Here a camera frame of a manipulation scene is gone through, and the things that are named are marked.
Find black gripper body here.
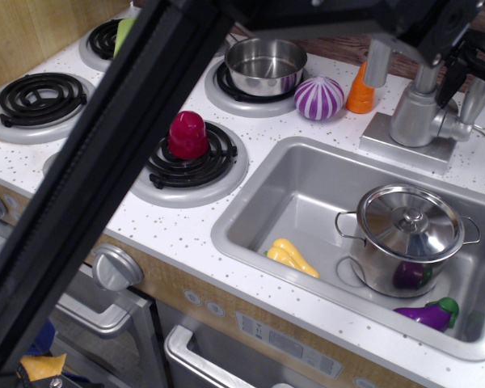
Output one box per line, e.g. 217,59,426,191
446,30,485,81

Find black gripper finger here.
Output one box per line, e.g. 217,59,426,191
436,54,468,108

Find silver faucet lever handle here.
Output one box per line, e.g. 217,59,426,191
459,78,485,125

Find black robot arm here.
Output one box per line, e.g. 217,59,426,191
0,1,483,387

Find silver toy faucet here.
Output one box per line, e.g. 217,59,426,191
358,36,485,175

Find orange toy carrot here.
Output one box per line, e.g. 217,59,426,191
346,62,375,114

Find purple white toy onion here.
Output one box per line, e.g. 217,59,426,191
294,75,345,120

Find steel pot with lid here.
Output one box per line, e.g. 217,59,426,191
339,184,482,298

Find small steel saucepan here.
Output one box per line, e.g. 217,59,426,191
225,38,308,97

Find grey toy sink basin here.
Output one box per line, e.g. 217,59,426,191
212,137,485,361

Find back right black burner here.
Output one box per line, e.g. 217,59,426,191
204,60,296,118

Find black burner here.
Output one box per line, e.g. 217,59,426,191
204,60,296,118
131,121,248,209
0,73,95,145
78,19,122,73

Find purple toy eggplant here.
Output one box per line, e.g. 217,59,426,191
394,297,460,332

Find yellow toy pepper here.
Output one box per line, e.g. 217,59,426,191
264,238,319,278

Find red toy pepper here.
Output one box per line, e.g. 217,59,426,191
168,111,209,160

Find front right black burner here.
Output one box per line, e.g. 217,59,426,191
131,121,248,209

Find green toy item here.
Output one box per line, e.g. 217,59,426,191
113,17,137,57

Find back left black burner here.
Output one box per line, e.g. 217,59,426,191
78,19,122,73

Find silver stove knob right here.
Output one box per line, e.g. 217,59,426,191
92,243,144,292

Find front left black burner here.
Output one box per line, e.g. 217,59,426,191
0,73,95,145

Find blue cloth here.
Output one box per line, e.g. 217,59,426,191
25,320,56,356

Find yellow cloth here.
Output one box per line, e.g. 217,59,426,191
20,353,66,382

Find silver dishwasher door handle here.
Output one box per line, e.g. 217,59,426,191
164,325,265,387

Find silver oven door handle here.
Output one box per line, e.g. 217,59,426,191
56,294,132,340

